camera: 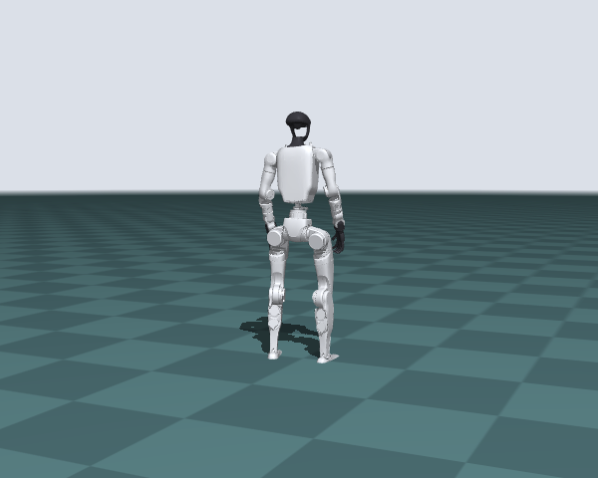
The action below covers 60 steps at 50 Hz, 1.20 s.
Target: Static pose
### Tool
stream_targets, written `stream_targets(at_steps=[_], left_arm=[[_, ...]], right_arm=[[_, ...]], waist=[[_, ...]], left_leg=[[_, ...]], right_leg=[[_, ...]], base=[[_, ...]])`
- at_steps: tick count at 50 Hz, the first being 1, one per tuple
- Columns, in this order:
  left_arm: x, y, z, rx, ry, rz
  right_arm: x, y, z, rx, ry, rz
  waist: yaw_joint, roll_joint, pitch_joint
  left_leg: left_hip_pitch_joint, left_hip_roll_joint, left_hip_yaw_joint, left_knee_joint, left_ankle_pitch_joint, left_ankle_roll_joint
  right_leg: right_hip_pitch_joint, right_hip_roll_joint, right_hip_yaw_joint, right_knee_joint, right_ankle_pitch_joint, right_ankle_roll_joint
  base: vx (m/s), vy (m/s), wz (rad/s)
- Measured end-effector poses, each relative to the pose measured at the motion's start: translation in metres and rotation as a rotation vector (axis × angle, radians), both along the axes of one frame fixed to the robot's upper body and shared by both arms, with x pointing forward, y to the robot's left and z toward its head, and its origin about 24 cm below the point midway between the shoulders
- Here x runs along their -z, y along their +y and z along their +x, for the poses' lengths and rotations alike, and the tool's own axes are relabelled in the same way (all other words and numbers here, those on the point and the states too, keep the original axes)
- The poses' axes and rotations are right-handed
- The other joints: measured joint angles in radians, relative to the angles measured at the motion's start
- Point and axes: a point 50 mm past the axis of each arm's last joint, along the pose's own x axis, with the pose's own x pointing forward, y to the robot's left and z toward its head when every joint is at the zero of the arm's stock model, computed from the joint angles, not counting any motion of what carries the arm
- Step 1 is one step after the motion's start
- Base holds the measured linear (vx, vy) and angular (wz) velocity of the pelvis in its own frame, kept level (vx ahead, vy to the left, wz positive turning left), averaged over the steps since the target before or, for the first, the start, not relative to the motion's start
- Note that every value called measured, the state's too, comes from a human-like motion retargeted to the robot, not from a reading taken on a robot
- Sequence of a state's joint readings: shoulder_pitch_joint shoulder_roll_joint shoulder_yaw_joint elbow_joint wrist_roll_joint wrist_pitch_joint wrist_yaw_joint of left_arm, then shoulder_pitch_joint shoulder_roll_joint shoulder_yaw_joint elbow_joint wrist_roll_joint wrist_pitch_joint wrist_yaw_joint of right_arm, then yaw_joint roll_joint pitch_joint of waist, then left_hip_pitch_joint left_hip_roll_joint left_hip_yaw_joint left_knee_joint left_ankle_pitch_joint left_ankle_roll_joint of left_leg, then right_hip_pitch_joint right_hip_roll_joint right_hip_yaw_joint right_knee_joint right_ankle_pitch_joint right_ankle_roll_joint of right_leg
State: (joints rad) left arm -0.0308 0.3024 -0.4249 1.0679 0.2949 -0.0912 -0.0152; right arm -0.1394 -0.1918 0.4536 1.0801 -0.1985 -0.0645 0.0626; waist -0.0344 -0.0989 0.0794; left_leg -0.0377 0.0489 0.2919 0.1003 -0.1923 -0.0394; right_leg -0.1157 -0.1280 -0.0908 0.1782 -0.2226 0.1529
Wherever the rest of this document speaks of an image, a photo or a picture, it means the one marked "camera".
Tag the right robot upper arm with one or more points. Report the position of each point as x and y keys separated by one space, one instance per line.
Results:
x=325 y=157

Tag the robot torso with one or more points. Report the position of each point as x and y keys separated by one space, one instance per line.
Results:
x=297 y=174

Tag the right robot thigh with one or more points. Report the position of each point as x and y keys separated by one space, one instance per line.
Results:
x=320 y=241

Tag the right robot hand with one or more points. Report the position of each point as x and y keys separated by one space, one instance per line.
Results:
x=340 y=237

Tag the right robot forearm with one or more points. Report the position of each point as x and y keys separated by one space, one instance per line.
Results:
x=336 y=208

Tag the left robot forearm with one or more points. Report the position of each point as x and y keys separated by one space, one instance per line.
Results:
x=267 y=212

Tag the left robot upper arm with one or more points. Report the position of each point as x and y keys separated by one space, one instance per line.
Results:
x=269 y=170

